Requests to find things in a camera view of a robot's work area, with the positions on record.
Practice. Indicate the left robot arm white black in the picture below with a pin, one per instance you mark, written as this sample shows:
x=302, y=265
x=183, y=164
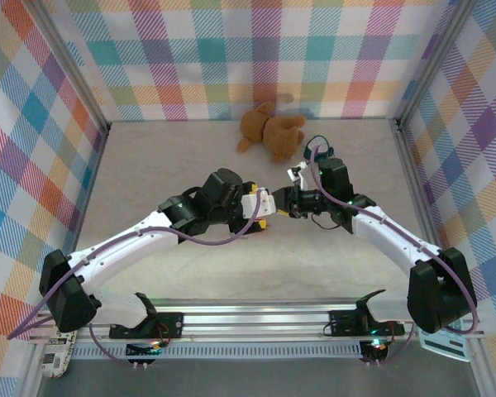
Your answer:
x=115, y=248

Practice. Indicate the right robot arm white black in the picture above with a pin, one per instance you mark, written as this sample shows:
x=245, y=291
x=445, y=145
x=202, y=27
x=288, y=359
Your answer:
x=397, y=240

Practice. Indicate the green alarm clock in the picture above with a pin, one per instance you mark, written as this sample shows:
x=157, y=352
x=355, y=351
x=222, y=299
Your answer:
x=308, y=154

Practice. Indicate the brown teddy bear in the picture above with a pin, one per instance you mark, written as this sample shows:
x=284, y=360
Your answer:
x=273, y=132

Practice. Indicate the right controller board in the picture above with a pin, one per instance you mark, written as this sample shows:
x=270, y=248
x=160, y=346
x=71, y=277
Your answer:
x=375, y=351

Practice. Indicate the controller board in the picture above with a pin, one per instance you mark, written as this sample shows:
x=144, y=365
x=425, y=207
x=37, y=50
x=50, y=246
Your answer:
x=375, y=351
x=144, y=351

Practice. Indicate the left controller board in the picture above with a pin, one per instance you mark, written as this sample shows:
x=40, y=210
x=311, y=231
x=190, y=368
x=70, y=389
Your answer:
x=144, y=351

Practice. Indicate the light blue calculator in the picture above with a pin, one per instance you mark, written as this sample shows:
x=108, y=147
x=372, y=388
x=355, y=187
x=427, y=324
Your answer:
x=446, y=349

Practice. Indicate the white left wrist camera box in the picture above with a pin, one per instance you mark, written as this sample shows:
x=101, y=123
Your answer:
x=264, y=204

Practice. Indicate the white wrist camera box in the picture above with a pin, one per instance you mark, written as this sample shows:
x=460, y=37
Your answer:
x=299, y=173
x=264, y=204

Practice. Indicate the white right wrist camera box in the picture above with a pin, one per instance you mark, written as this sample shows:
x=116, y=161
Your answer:
x=299, y=173

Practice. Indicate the aluminium side rail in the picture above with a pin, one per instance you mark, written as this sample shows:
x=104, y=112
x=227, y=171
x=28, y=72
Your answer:
x=413, y=186

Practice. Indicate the aluminium mounting rail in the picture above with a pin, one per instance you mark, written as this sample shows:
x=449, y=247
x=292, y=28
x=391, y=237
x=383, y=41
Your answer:
x=231, y=331

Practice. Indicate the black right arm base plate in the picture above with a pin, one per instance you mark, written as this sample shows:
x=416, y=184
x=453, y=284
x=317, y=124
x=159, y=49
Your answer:
x=343, y=322

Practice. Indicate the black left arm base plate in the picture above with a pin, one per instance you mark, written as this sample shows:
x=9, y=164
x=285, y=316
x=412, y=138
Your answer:
x=171, y=324

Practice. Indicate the aluminium frame post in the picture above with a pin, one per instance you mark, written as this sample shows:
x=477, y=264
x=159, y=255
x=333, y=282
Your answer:
x=433, y=62
x=72, y=62

